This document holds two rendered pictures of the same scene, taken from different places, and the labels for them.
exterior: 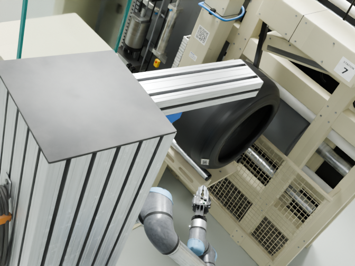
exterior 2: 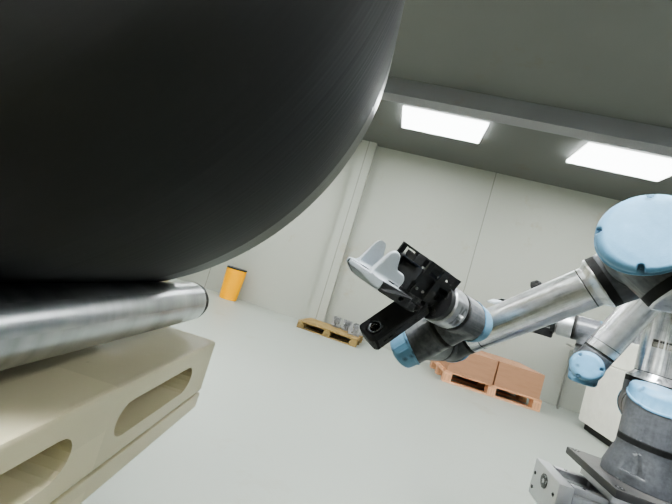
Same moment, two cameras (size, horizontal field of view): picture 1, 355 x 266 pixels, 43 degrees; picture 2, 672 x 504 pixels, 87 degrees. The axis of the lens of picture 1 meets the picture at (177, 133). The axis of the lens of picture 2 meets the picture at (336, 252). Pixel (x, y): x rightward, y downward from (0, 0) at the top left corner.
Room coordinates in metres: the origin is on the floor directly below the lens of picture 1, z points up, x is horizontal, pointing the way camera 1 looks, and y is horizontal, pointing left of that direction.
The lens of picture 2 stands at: (1.81, 0.19, 0.98)
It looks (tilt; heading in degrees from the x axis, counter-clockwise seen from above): 4 degrees up; 242
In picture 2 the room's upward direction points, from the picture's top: 17 degrees clockwise
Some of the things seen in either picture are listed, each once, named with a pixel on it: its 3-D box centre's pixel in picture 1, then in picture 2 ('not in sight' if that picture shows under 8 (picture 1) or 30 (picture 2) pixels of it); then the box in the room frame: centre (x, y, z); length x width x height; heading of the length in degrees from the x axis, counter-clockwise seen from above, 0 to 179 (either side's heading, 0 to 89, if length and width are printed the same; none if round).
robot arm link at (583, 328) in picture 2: not in sight; (594, 333); (0.59, -0.37, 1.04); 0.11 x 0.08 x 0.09; 115
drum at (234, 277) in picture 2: not in sight; (232, 283); (0.18, -6.54, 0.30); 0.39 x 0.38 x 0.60; 141
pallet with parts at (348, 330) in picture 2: not in sight; (332, 326); (-1.33, -5.10, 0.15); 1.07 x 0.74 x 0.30; 141
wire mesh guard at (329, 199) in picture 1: (247, 182); not in sight; (2.12, -0.54, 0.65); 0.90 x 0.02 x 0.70; 60
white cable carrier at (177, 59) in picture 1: (175, 73); not in sight; (2.08, 0.15, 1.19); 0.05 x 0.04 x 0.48; 150
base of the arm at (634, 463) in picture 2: not in sight; (643, 461); (0.65, -0.18, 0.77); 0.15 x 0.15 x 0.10
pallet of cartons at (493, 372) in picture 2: not in sight; (483, 370); (-3.16, -3.43, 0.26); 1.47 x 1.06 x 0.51; 141
